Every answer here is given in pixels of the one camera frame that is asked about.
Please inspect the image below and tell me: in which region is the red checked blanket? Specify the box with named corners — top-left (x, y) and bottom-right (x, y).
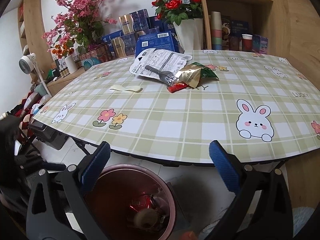
top-left (15, 92), bottom-right (50, 130)

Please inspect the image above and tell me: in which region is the row of small brown bottles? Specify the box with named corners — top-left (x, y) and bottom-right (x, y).
top-left (51, 60), bottom-right (70, 78)

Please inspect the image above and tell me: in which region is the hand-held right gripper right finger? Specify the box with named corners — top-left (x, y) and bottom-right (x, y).
top-left (206, 140), bottom-right (293, 240)

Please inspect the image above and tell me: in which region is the orange flower bunch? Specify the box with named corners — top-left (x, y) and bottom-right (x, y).
top-left (51, 41), bottom-right (75, 59)

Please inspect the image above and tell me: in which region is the white desk fan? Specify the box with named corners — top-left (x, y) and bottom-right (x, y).
top-left (19, 53), bottom-right (53, 98)

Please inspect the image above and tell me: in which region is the dark blue box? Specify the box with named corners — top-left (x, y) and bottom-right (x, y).
top-left (230, 20), bottom-right (250, 43)

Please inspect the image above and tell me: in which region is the red rose plant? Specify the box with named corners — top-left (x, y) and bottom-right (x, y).
top-left (152, 0), bottom-right (203, 26)

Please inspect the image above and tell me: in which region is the red cup white rim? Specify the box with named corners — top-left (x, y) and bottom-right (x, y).
top-left (241, 34), bottom-right (254, 52)

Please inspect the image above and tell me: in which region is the white ribbed vase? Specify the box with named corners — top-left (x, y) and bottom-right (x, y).
top-left (64, 54), bottom-right (78, 73)

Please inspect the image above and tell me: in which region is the dark red plastic bin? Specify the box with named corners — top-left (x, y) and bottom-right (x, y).
top-left (84, 164), bottom-right (177, 240)

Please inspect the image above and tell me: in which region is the scalloped painted tin box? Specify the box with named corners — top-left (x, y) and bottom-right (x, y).
top-left (80, 44), bottom-right (113, 71)

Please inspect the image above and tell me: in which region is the gold green snack wrapper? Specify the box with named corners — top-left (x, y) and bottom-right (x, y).
top-left (175, 62), bottom-right (219, 88)

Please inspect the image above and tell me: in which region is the stack of pastel paper cups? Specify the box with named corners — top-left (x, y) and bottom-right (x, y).
top-left (209, 11), bottom-right (223, 50)

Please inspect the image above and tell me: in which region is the small purple blue box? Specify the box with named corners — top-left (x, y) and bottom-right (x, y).
top-left (252, 34), bottom-right (269, 55)

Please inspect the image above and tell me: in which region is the patterned food box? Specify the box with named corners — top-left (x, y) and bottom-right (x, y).
top-left (221, 15), bottom-right (232, 47)

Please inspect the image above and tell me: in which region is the brown plastic cup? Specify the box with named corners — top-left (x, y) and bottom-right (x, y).
top-left (229, 36), bottom-right (242, 51)

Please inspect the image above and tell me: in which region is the blue cardboard box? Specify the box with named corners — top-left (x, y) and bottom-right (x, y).
top-left (135, 31), bottom-right (180, 58)

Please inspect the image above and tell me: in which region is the red lighter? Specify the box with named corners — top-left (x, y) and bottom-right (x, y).
top-left (167, 82), bottom-right (188, 93)

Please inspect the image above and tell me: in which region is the pink blossom bouquet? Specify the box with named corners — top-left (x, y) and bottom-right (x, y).
top-left (41, 0), bottom-right (118, 54)

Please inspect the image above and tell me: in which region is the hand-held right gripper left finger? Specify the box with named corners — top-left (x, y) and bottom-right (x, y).
top-left (26, 141), bottom-right (112, 240)

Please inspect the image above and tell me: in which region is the blue white labelled box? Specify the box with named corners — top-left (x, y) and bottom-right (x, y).
top-left (162, 20), bottom-right (179, 49)

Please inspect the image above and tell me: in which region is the gold blue gift box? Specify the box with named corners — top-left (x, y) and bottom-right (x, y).
top-left (110, 34), bottom-right (137, 57)
top-left (135, 30), bottom-right (160, 39)
top-left (119, 9), bottom-right (150, 35)

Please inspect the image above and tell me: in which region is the white printed food packet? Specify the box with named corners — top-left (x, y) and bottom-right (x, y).
top-left (129, 49), bottom-right (193, 79)

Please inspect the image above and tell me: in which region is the blue flat carton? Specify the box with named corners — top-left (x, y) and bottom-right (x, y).
top-left (101, 31), bottom-right (123, 46)

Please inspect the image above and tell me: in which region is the wooden shelf unit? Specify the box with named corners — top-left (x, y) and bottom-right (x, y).
top-left (195, 0), bottom-right (293, 55)

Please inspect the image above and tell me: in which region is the black box appliance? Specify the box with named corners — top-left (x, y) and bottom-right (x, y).
top-left (28, 120), bottom-right (67, 150)

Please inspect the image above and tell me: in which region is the small blue box red mark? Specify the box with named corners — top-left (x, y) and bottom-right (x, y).
top-left (149, 15), bottom-right (162, 32)

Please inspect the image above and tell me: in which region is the wooden bookshelf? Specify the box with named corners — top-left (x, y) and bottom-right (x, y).
top-left (17, 0), bottom-right (54, 80)

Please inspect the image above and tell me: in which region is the black plastic fork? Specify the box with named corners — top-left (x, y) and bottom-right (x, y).
top-left (144, 65), bottom-right (179, 85)

